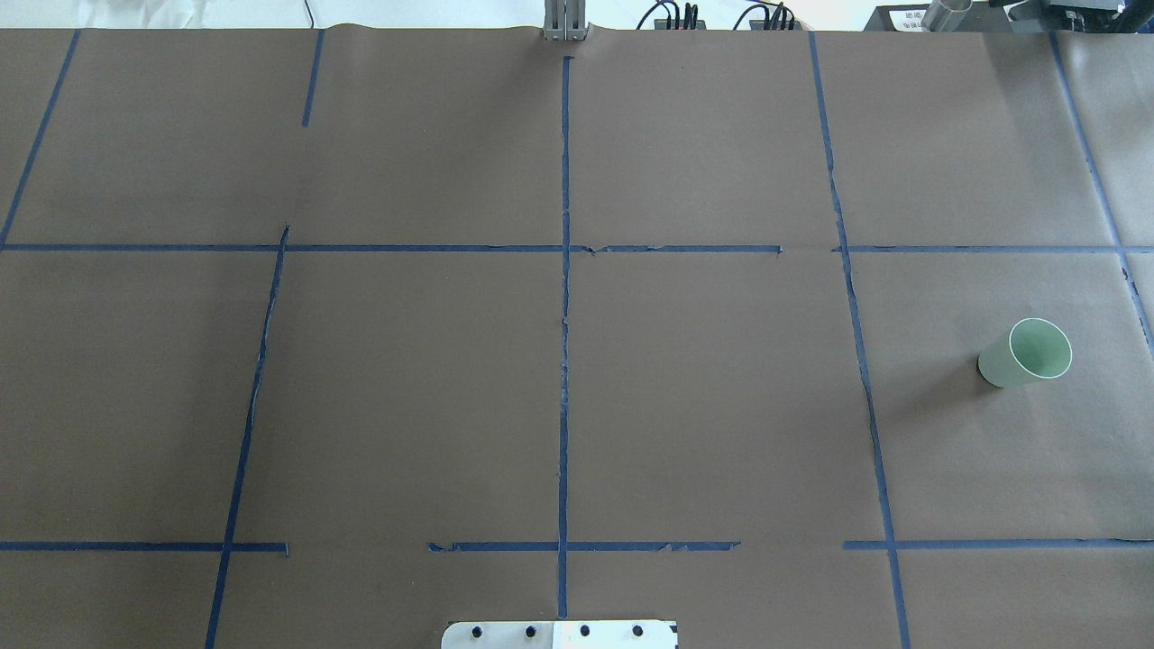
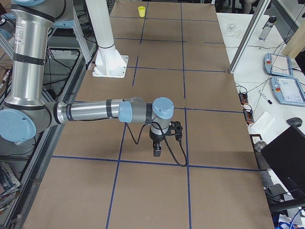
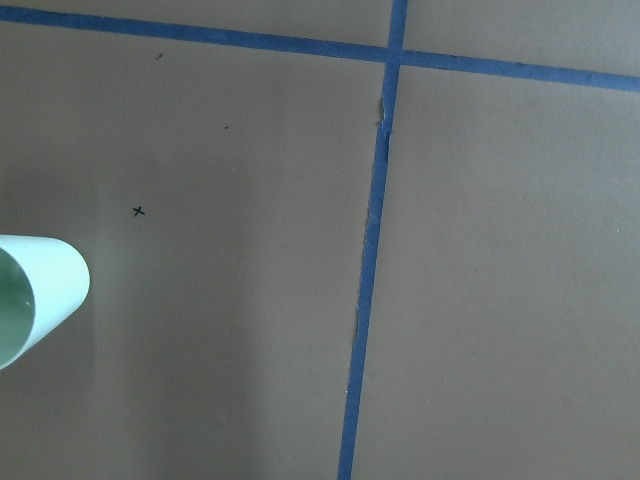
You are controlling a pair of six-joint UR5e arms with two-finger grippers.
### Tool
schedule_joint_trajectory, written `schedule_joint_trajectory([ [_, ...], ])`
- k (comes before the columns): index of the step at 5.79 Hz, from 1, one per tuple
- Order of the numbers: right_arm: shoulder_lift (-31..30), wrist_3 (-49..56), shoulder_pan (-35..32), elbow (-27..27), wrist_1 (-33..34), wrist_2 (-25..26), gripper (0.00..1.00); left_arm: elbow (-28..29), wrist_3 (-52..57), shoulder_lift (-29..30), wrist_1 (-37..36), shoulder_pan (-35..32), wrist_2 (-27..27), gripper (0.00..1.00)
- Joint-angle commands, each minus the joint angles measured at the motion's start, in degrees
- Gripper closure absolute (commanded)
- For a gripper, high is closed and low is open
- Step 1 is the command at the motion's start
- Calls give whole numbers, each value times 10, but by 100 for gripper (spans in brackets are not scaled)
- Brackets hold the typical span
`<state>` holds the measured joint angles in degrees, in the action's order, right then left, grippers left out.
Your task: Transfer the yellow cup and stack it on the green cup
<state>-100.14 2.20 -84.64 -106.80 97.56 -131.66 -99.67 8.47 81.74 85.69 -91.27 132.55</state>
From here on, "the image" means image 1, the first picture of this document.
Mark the green cup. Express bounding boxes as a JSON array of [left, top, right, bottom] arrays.
[[976, 318, 1073, 388]]

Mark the grey equipment with label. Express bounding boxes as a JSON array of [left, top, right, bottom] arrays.
[[863, 1, 1153, 33]]

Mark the grey metal camera post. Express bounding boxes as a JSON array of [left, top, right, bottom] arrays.
[[544, 0, 589, 42]]

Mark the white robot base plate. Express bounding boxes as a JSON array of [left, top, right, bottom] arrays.
[[440, 619, 680, 648]]

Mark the black cable bundle left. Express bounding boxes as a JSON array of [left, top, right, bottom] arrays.
[[637, 2, 709, 32]]

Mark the black cable bundle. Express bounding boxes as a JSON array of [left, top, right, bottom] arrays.
[[637, 2, 709, 32], [734, 2, 799, 32]]

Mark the black cable bundle right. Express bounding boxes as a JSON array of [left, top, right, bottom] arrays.
[[734, 2, 799, 32]]

